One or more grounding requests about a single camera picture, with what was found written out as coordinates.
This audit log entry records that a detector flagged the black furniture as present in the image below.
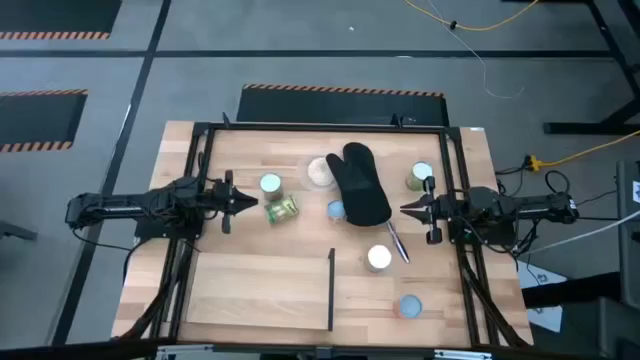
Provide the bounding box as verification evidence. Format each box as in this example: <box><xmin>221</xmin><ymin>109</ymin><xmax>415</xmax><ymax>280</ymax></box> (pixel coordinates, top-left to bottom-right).
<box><xmin>522</xmin><ymin>272</ymin><xmax>640</xmax><ymax>360</ymax></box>

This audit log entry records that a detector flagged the thick white cable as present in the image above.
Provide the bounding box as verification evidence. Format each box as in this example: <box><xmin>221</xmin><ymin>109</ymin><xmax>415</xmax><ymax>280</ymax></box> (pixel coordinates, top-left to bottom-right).
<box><xmin>519</xmin><ymin>209</ymin><xmax>640</xmax><ymax>256</ymax></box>

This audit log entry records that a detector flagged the clear bowl of grain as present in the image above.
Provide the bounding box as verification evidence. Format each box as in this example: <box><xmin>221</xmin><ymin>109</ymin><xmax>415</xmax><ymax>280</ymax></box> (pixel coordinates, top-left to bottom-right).
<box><xmin>298</xmin><ymin>155</ymin><xmax>340</xmax><ymax>192</ymax></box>

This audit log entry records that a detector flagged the grey metal leg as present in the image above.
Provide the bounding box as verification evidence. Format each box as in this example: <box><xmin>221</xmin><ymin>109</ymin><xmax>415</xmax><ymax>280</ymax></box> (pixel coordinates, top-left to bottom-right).
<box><xmin>0</xmin><ymin>219</ymin><xmax>39</xmax><ymax>242</ymax></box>

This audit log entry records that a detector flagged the yellow extension cord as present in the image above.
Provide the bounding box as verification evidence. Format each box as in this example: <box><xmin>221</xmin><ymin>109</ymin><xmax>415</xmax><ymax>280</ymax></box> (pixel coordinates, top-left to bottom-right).
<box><xmin>524</xmin><ymin>129</ymin><xmax>640</xmax><ymax>174</ymax></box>

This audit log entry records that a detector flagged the thin white cable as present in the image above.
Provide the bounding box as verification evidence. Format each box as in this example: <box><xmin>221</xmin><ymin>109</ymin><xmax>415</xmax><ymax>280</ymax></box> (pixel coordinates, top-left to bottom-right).
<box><xmin>427</xmin><ymin>0</ymin><xmax>526</xmax><ymax>100</ymax></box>

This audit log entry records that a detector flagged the black oven mitt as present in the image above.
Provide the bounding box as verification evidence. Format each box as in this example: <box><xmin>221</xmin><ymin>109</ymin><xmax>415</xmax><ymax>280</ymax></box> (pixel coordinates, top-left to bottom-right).
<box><xmin>325</xmin><ymin>142</ymin><xmax>393</xmax><ymax>227</ymax></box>

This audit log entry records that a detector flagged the black hazard-striped floor mat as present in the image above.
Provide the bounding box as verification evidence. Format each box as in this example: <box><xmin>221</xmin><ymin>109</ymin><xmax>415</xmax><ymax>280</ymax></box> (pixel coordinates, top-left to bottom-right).
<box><xmin>0</xmin><ymin>0</ymin><xmax>123</xmax><ymax>41</ymax></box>
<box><xmin>0</xmin><ymin>88</ymin><xmax>89</xmax><ymax>154</ymax></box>
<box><xmin>235</xmin><ymin>83</ymin><xmax>450</xmax><ymax>127</ymax></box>

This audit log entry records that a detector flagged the red mixed fruit can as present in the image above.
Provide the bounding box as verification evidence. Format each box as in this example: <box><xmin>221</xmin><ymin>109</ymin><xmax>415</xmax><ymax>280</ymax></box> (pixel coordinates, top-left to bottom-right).
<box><xmin>397</xmin><ymin>293</ymin><xmax>424</xmax><ymax>320</ymax></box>

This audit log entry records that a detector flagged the grey cabinet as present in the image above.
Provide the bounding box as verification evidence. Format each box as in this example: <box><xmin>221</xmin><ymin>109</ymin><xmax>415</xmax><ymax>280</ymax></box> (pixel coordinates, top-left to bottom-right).
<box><xmin>614</xmin><ymin>159</ymin><xmax>640</xmax><ymax>311</ymax></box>

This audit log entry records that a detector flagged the black aluminium table frame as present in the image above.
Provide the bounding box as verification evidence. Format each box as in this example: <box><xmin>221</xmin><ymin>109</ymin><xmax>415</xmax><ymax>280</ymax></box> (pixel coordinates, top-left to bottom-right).
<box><xmin>149</xmin><ymin>112</ymin><xmax>534</xmax><ymax>351</ymax></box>

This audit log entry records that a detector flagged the black cable bundle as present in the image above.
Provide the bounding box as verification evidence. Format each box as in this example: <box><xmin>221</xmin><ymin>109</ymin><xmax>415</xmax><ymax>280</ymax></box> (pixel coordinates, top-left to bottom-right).
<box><xmin>117</xmin><ymin>239</ymin><xmax>199</xmax><ymax>341</ymax></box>
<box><xmin>459</xmin><ymin>247</ymin><xmax>531</xmax><ymax>349</ymax></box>

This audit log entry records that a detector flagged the thin yellow cable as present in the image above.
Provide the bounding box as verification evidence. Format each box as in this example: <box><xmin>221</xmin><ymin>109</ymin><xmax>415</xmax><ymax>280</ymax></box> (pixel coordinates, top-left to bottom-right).
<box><xmin>403</xmin><ymin>0</ymin><xmax>540</xmax><ymax>32</ymax></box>

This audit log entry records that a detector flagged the green label tin can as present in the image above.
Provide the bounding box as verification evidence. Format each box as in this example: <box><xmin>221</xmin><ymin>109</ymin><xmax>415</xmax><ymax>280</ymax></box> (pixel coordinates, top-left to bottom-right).
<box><xmin>264</xmin><ymin>194</ymin><xmax>300</xmax><ymax>225</ymax></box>

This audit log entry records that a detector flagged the black metal stand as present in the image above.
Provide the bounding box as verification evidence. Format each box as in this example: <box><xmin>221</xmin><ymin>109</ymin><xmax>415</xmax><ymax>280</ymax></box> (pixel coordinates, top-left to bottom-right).
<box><xmin>542</xmin><ymin>0</ymin><xmax>640</xmax><ymax>136</ymax></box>

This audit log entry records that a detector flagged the black shelf divider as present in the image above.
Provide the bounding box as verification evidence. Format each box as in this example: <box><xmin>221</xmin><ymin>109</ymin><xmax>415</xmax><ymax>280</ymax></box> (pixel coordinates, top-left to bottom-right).
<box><xmin>327</xmin><ymin>247</ymin><xmax>336</xmax><ymax>332</ymax></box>

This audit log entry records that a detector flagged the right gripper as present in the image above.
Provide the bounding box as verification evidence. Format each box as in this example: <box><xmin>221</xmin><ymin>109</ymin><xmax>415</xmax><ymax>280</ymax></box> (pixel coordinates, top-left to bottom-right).
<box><xmin>399</xmin><ymin>175</ymin><xmax>454</xmax><ymax>245</ymax></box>

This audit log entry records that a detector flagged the olive label tin can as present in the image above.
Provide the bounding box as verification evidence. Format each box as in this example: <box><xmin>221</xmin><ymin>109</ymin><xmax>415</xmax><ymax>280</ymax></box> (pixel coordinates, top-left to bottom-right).
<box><xmin>405</xmin><ymin>160</ymin><xmax>434</xmax><ymax>192</ymax></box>

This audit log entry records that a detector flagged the short yellow label can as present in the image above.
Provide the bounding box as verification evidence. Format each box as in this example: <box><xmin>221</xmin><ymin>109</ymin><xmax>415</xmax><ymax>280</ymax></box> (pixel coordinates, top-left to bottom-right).
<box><xmin>363</xmin><ymin>244</ymin><xmax>393</xmax><ymax>274</ymax></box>

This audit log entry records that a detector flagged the silver metal knife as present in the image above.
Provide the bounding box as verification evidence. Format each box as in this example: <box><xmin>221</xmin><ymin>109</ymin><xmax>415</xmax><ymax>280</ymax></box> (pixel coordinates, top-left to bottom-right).
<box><xmin>386</xmin><ymin>219</ymin><xmax>411</xmax><ymax>265</ymax></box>

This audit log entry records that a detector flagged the silver aluminium extrusion bar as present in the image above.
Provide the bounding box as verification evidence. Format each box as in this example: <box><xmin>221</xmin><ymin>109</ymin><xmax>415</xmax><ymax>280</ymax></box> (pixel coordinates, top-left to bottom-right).
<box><xmin>154</xmin><ymin>343</ymin><xmax>216</xmax><ymax>360</ymax></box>
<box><xmin>433</xmin><ymin>348</ymin><xmax>494</xmax><ymax>360</ymax></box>

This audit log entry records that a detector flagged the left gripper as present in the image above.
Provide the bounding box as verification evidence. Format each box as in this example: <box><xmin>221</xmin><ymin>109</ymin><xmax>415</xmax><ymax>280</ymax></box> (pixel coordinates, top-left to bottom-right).
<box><xmin>207</xmin><ymin>169</ymin><xmax>260</xmax><ymax>235</ymax></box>

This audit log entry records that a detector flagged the white printed paper sheet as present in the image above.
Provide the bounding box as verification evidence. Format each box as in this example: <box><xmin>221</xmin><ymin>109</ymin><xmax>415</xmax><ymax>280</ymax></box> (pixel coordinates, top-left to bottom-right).
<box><xmin>517</xmin><ymin>259</ymin><xmax>564</xmax><ymax>334</ymax></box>

